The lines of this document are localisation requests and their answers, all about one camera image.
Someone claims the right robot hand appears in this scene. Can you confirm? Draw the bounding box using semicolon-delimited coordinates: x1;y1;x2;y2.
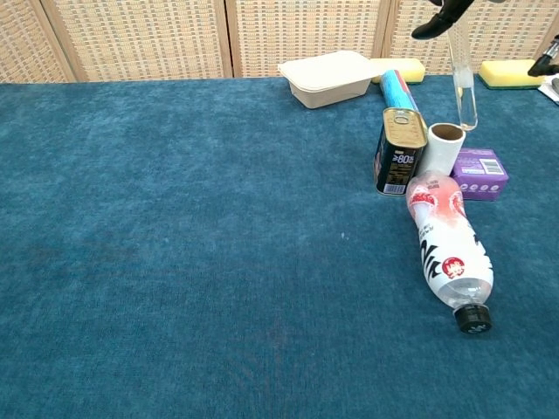
411;0;475;40

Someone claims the clear test tube white cap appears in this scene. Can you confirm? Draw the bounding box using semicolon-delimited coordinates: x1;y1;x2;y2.
445;24;480;132

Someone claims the yellow green sponge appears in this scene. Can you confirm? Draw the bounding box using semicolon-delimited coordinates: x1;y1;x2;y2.
369;58;426;86
477;59;548;91

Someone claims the blue plastic bag roll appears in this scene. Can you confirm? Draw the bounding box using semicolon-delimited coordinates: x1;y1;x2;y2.
378;69;421;116

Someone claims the beige lidded food container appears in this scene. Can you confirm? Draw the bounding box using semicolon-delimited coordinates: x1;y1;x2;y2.
277;50;380;110

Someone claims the black gold luncheon meat can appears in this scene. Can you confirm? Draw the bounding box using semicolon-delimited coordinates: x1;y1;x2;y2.
373;107;428;197

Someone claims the white paper roll cardboard core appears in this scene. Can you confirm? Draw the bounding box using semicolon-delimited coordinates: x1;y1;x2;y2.
419;122;467;178

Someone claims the purple rectangular box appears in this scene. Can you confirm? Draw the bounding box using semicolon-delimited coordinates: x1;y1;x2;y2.
450;148;510;202

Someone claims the plastic drink bottle white label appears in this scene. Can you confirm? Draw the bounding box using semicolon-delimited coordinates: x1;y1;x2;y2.
404;171;495;335

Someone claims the wicker folding screen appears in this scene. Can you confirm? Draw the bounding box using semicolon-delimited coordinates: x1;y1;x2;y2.
0;0;559;84

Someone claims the blue table cloth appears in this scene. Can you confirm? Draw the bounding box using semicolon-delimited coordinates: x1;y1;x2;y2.
0;72;559;419

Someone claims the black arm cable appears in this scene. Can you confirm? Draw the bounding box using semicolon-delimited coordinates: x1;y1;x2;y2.
527;38;559;78

